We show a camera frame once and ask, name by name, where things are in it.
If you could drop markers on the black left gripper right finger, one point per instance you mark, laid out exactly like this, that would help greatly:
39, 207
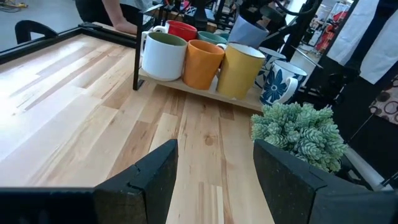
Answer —
295, 199

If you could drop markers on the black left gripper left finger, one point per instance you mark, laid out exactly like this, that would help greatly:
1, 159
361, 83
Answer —
140, 199

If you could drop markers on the lavender mug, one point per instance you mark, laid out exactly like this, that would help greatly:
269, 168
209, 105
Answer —
245, 32

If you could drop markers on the blue floral white mug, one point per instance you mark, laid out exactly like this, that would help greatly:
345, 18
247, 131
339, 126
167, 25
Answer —
276, 87
270, 57

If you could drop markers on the red mug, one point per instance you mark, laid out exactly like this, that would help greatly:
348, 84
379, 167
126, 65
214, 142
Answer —
182, 31

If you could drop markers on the orange mug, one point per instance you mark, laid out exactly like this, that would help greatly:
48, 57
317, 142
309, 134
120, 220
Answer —
202, 65

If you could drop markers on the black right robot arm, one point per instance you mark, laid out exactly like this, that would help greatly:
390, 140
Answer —
298, 31

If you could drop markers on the succulent in grey patterned pot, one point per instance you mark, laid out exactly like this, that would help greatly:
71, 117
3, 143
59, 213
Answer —
298, 133

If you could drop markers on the silver table bracket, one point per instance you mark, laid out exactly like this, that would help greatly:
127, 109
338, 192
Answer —
363, 168

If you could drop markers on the wooden shelf black metal frame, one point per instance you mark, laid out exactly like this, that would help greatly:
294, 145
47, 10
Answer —
213, 94

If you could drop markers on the black frame bracket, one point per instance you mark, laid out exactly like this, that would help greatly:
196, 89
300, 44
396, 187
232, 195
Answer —
23, 26

